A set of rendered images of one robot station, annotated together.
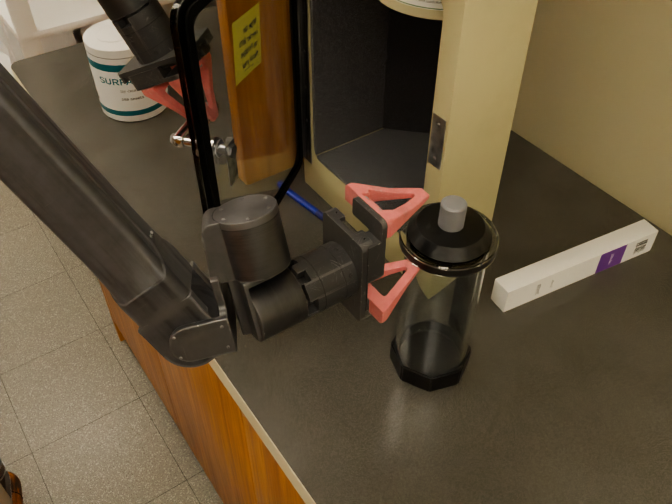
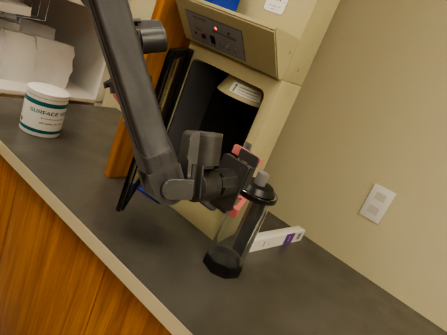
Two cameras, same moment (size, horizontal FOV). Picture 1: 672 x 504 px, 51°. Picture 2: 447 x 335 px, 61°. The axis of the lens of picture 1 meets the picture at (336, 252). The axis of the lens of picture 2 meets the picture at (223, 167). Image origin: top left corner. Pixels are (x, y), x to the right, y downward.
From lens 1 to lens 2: 0.41 m
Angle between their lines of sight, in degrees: 33
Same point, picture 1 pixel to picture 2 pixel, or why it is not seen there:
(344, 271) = (235, 179)
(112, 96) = (33, 119)
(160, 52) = not seen: hidden behind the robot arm
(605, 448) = (307, 311)
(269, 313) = (209, 184)
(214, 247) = (193, 143)
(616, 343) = (298, 271)
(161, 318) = (162, 171)
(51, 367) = not seen: outside the picture
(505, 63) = (276, 129)
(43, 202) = (132, 91)
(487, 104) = (265, 144)
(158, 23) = not seen: hidden behind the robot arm
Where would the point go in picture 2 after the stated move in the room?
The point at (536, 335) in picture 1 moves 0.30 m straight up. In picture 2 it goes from (265, 263) to (313, 169)
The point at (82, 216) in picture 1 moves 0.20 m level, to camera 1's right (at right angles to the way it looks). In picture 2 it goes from (146, 105) to (256, 138)
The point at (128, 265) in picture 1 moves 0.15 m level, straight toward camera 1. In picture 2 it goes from (157, 138) to (210, 185)
